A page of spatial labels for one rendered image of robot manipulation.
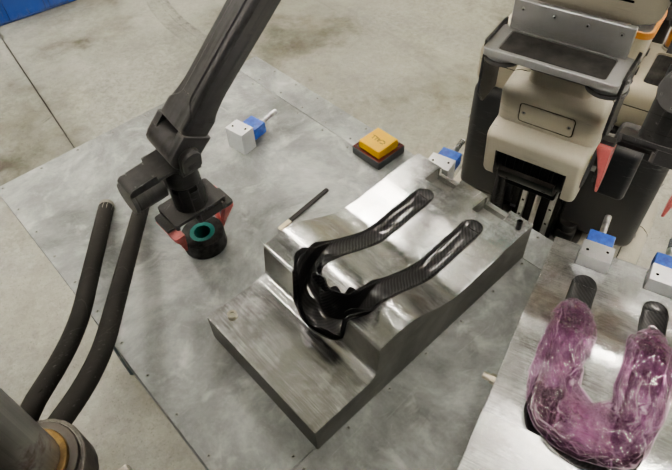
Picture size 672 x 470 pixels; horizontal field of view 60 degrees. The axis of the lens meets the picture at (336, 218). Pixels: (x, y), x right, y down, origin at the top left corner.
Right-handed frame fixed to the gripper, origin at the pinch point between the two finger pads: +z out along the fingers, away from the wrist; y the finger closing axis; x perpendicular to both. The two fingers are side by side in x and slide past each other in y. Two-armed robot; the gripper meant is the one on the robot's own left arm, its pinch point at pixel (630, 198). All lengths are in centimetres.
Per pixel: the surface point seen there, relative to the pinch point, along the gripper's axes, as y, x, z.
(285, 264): -40, -28, 21
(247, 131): -73, 1, 16
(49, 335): -140, 2, 111
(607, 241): -0.3, 7.9, 10.3
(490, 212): -19.7, 4.8, 12.5
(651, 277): 7.7, 2.9, 11.4
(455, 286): -17.2, -13.3, 19.5
